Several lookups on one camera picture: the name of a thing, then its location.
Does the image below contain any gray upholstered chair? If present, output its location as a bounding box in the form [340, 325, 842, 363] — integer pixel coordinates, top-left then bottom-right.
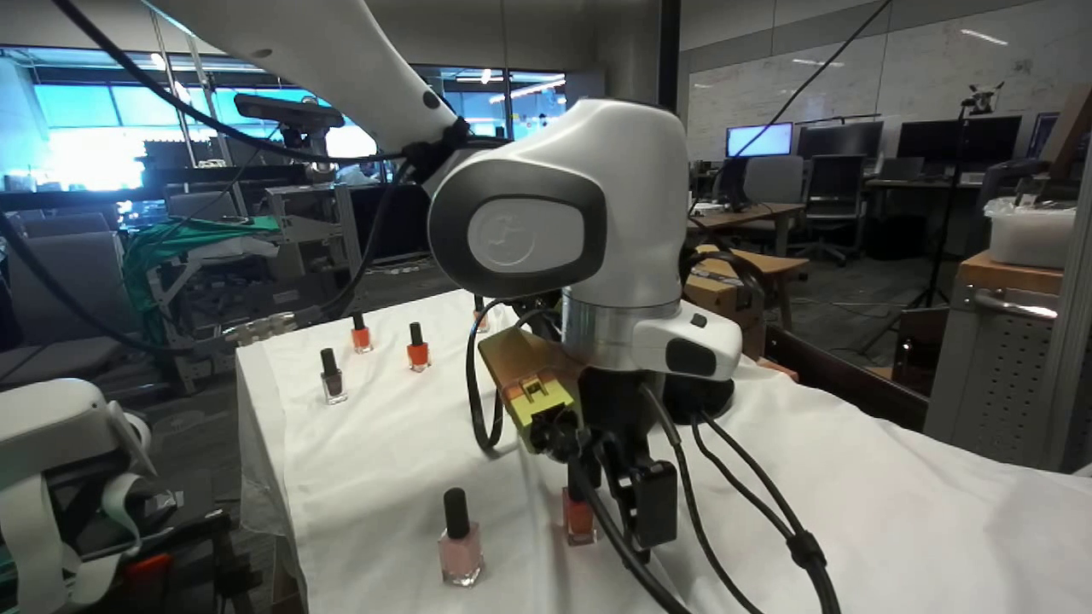
[0, 225, 147, 386]

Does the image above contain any cardboard box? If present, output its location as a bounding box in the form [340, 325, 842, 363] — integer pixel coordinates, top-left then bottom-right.
[687, 249, 780, 345]

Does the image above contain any aluminium frame post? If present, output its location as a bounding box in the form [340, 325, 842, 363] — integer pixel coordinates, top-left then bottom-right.
[1037, 132, 1092, 475]

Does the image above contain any black low bench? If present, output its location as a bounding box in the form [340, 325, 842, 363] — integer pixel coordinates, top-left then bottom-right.
[761, 325, 935, 433]

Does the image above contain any dark purple nail polish bottle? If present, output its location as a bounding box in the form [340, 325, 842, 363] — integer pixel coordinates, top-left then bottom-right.
[318, 345, 348, 407]

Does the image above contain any pale pink nail polish bottle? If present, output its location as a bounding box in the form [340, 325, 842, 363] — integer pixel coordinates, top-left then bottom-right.
[438, 484, 487, 592]

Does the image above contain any white plastic container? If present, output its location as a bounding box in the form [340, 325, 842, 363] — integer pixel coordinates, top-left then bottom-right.
[980, 192, 1082, 271]

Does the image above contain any white tablecloth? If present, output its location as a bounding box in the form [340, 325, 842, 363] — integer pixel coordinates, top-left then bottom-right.
[232, 283, 1092, 614]

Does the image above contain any wooden desk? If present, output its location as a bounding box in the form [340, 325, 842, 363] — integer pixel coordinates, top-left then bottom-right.
[687, 199, 811, 257]

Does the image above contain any gray perforated metal cabinet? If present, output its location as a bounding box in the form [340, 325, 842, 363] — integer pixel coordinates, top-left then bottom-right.
[921, 287, 1079, 470]

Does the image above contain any black hanging cable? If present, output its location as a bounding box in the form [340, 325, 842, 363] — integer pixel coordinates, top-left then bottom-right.
[761, 0, 901, 128]

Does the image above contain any orange nail polish bottle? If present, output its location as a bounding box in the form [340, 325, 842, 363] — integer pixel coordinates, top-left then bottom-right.
[560, 486, 602, 549]

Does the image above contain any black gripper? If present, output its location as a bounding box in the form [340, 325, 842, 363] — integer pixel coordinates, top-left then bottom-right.
[563, 370, 687, 553]

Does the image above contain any dark wide monitor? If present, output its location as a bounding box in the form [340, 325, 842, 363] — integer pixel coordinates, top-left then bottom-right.
[894, 111, 1024, 170]

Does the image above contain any black camera tripod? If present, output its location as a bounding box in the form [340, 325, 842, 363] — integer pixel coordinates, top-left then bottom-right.
[857, 77, 1012, 356]

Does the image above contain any black office chair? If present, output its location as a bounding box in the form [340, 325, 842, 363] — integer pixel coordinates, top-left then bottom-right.
[799, 152, 869, 267]

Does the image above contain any red-orange nail polish bottle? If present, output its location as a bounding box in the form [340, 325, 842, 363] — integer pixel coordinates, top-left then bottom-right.
[403, 320, 433, 375]
[348, 310, 380, 356]

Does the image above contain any teal green fabric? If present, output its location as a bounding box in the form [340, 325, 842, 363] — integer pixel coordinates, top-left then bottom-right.
[116, 215, 286, 335]

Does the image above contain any blue lit monitor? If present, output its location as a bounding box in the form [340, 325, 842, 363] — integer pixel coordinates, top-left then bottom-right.
[725, 120, 799, 161]

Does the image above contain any black vertical pole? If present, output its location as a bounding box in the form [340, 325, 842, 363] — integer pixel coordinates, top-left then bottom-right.
[653, 0, 687, 111]

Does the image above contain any wooden board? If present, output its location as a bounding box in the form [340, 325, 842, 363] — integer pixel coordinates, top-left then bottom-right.
[951, 249, 1072, 305]

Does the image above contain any wooden bench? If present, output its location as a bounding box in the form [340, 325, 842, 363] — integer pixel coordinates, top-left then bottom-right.
[694, 241, 811, 335]

